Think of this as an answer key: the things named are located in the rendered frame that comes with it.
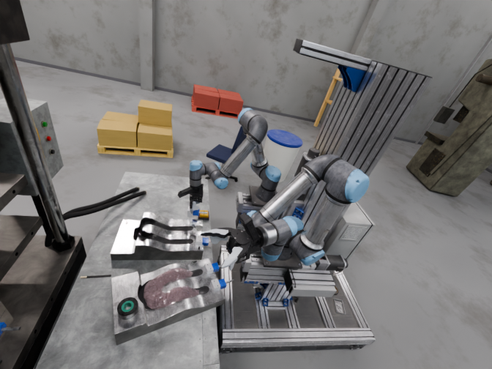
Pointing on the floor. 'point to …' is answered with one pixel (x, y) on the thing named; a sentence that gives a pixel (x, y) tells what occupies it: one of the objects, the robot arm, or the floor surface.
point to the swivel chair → (222, 153)
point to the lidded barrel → (281, 150)
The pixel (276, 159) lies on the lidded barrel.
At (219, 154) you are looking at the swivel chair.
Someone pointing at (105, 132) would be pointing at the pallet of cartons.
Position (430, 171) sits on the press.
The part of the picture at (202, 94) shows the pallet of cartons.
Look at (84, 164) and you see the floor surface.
